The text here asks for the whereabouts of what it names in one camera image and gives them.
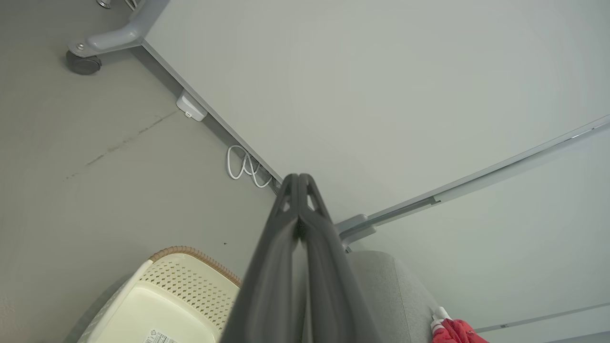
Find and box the black caster wheel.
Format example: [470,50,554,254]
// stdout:
[65,50,102,76]

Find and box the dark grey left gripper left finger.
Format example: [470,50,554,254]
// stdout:
[220,173,305,343]

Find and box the white looped cable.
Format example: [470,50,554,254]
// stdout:
[226,144,274,189]

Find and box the cream plastic laundry basket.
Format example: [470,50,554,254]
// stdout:
[76,246,243,343]

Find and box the red fleece garment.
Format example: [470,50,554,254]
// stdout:
[431,319,490,343]

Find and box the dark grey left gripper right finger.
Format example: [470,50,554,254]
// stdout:
[298,174,382,343]

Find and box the white wall adapter box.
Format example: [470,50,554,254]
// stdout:
[176,91,208,122]

